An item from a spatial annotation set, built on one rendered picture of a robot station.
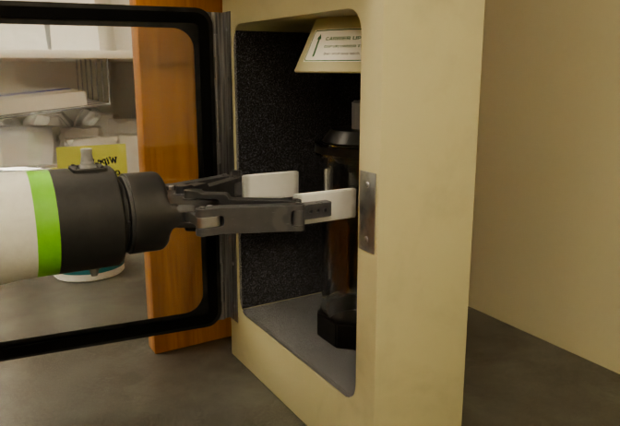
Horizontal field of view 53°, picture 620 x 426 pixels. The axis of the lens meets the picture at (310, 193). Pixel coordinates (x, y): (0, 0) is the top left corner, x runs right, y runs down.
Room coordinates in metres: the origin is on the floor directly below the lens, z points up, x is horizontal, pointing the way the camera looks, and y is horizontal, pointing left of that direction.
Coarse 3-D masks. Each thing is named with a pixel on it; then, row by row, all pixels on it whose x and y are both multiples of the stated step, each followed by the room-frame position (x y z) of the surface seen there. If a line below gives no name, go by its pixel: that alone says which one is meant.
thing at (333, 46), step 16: (352, 16) 0.61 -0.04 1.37; (320, 32) 0.63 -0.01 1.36; (336, 32) 0.62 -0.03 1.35; (352, 32) 0.61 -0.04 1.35; (304, 48) 0.66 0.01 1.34; (320, 48) 0.62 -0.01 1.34; (336, 48) 0.61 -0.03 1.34; (352, 48) 0.60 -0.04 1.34; (304, 64) 0.63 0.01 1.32; (320, 64) 0.61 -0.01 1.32; (336, 64) 0.60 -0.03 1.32; (352, 64) 0.59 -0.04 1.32
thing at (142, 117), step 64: (0, 64) 0.66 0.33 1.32; (64, 64) 0.69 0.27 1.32; (128, 64) 0.72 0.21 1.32; (192, 64) 0.75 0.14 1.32; (0, 128) 0.66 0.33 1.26; (64, 128) 0.69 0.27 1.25; (128, 128) 0.71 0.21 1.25; (192, 128) 0.74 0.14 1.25; (128, 256) 0.71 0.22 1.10; (192, 256) 0.74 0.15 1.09; (0, 320) 0.65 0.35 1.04; (64, 320) 0.68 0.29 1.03; (128, 320) 0.71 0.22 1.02
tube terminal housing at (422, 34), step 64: (256, 0) 0.69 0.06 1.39; (320, 0) 0.58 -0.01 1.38; (384, 0) 0.50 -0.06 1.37; (448, 0) 0.54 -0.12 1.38; (384, 64) 0.50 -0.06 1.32; (448, 64) 0.54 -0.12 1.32; (384, 128) 0.50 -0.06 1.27; (448, 128) 0.54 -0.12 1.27; (384, 192) 0.50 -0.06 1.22; (448, 192) 0.54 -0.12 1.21; (384, 256) 0.50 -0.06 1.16; (448, 256) 0.54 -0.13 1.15; (384, 320) 0.51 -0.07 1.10; (448, 320) 0.54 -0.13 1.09; (320, 384) 0.58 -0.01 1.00; (384, 384) 0.51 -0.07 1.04; (448, 384) 0.55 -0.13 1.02
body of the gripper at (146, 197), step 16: (128, 176) 0.55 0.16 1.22; (144, 176) 0.55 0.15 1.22; (160, 176) 0.56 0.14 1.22; (128, 192) 0.53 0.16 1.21; (144, 192) 0.53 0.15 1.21; (160, 192) 0.54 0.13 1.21; (144, 208) 0.53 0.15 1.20; (160, 208) 0.53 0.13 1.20; (176, 208) 0.54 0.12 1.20; (192, 208) 0.54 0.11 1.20; (144, 224) 0.53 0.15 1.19; (160, 224) 0.53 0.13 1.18; (176, 224) 0.54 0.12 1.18; (192, 224) 0.54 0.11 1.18; (144, 240) 0.53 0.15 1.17; (160, 240) 0.54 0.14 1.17
